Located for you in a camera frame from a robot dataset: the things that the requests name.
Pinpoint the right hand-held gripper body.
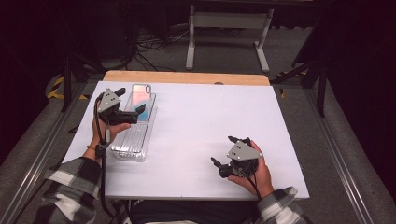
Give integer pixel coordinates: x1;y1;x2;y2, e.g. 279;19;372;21
219;137;263;179

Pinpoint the metal floor rail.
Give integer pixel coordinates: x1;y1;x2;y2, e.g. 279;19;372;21
0;83;90;224
304;89;376;224

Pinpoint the grey metal stand frame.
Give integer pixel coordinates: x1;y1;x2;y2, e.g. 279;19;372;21
185;4;275;74

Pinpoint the person's left hand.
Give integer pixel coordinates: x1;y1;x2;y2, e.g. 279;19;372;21
82;118;133;161

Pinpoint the black tripod stand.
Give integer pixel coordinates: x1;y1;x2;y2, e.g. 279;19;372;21
60;50;106;113
270;55;329;119

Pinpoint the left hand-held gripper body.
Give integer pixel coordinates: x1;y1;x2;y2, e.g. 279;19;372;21
97;88;140;126

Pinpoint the yellow black floor tape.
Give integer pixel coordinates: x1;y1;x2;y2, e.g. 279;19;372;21
46;75;91;101

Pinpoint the person's right hand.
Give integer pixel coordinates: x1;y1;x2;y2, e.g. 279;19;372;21
227;139;276;200

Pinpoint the white table cover sheet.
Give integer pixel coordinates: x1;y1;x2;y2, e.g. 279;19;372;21
62;80;310;201

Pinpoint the person's dark clothed torso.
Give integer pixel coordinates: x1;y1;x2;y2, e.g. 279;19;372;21
125;199;261;224

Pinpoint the iridescent phone case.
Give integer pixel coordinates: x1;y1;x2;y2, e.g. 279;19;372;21
130;83;153;123

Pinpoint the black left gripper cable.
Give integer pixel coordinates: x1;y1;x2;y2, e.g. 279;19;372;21
92;94;117;218

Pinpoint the wooden table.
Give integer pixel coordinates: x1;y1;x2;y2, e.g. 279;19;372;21
102;70;271;87

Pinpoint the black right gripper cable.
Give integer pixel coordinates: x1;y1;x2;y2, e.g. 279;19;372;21
239;169;263;201

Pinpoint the bundle of black floor cables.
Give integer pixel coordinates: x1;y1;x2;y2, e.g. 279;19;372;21
122;26;191;73

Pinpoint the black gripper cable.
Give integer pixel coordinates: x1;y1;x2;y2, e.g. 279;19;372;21
92;94;117;218
239;169;263;201

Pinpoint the clear plastic packaging tray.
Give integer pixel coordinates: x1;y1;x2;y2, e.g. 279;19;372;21
110;91;158;162

